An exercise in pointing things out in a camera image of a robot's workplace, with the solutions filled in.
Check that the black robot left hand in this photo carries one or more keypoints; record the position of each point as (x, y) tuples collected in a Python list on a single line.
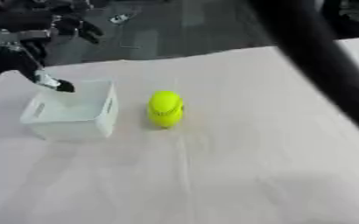
[(19, 22)]

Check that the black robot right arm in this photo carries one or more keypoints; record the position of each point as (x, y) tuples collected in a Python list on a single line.
[(315, 49)]

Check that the white plastic box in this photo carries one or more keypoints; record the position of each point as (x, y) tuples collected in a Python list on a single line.
[(73, 116)]

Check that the small white floor object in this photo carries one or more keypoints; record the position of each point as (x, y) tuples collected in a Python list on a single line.
[(120, 19)]

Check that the neon yellow stitched ball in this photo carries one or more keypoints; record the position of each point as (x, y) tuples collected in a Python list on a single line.
[(165, 109)]

